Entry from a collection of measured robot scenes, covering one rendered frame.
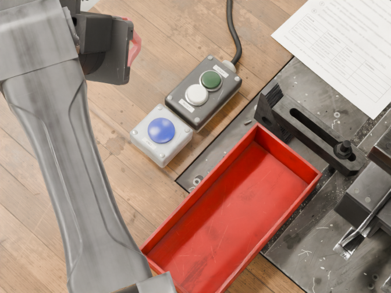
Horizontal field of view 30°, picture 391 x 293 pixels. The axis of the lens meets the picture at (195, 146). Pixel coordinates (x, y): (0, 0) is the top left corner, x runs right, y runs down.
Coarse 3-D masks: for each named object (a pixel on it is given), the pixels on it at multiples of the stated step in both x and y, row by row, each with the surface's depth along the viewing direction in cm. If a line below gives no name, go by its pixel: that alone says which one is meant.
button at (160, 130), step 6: (156, 120) 107; (162, 120) 107; (168, 120) 107; (150, 126) 106; (156, 126) 106; (162, 126) 106; (168, 126) 106; (174, 126) 107; (150, 132) 106; (156, 132) 106; (162, 132) 106; (168, 132) 106; (174, 132) 106; (150, 138) 106; (156, 138) 106; (162, 138) 106; (168, 138) 106
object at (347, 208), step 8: (344, 200) 101; (352, 200) 99; (336, 208) 105; (344, 208) 103; (352, 208) 101; (360, 208) 99; (344, 216) 105; (352, 216) 103; (360, 216) 101; (352, 224) 105; (360, 224) 103; (376, 224) 99
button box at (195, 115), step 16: (240, 48) 114; (208, 64) 111; (224, 64) 112; (192, 80) 110; (224, 80) 110; (240, 80) 110; (176, 96) 109; (208, 96) 109; (224, 96) 109; (176, 112) 109; (192, 112) 108; (208, 112) 108; (192, 128) 110
